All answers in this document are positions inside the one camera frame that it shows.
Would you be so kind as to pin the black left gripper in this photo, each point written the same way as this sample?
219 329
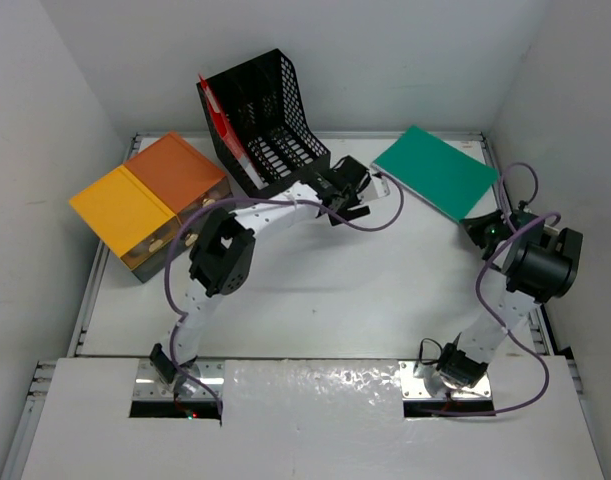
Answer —
353 212

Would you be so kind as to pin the orange yellow drawer organizer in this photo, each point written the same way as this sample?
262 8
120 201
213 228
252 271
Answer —
137 208

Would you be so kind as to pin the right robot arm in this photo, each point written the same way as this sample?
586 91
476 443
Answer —
527 263

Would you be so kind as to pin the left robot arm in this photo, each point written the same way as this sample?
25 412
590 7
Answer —
221 257

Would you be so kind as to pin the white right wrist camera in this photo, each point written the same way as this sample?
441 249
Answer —
549 233

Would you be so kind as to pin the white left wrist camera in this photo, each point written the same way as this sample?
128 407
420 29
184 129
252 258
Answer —
376 189

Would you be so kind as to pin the black mesh file rack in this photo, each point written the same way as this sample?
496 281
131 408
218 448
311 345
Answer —
262 101

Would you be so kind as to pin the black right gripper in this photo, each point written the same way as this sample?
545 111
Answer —
473 226

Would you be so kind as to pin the red notebook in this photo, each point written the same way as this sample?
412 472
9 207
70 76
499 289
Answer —
226 133

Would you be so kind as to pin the green notebook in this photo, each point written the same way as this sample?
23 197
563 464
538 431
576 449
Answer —
448 179

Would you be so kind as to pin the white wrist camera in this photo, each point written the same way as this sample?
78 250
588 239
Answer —
376 189
549 233

